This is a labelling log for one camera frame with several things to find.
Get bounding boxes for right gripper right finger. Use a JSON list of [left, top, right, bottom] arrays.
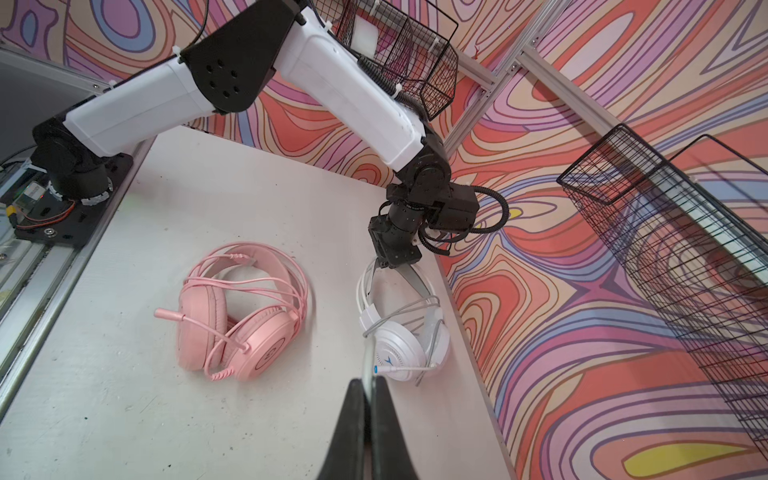
[[370, 376, 419, 480]]

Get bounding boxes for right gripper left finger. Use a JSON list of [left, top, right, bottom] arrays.
[[317, 379, 366, 480]]

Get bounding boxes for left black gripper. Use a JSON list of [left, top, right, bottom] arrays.
[[368, 184, 447, 269]]

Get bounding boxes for grey headphone cable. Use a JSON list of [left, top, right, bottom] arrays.
[[359, 293, 445, 397]]

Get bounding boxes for white headphones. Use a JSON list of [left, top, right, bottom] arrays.
[[356, 259, 450, 385]]

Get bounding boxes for pink cat-ear headphones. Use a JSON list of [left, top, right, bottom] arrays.
[[154, 242, 310, 381]]

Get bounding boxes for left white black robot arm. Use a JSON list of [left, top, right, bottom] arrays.
[[32, 1, 477, 268]]

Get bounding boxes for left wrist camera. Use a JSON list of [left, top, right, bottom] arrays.
[[426, 182, 479, 233]]

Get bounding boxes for left black wire basket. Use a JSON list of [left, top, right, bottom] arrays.
[[308, 1, 458, 121]]

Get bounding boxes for black wire basket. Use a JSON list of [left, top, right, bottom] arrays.
[[558, 124, 767, 451], [308, 1, 458, 121]]

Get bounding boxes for back black wire basket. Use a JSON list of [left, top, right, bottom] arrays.
[[558, 124, 767, 451]]

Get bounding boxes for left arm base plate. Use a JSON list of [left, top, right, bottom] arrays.
[[1, 154, 133, 247]]

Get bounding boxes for aluminium front rail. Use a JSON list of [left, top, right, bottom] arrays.
[[1, 138, 155, 416]]

